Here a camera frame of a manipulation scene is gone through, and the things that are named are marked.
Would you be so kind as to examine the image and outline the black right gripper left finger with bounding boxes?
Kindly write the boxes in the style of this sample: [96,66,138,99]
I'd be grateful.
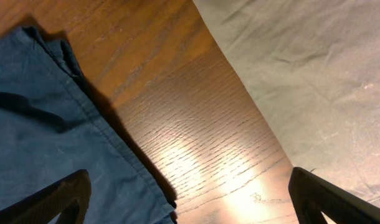
[0,169,92,224]

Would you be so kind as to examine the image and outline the khaki beige shorts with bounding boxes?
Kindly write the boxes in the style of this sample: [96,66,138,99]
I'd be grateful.
[196,0,380,208]

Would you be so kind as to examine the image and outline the navy blue shorts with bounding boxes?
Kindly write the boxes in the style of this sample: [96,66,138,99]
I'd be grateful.
[0,27,175,224]

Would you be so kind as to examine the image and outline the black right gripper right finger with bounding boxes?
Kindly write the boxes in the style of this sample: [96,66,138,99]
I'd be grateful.
[288,167,380,224]

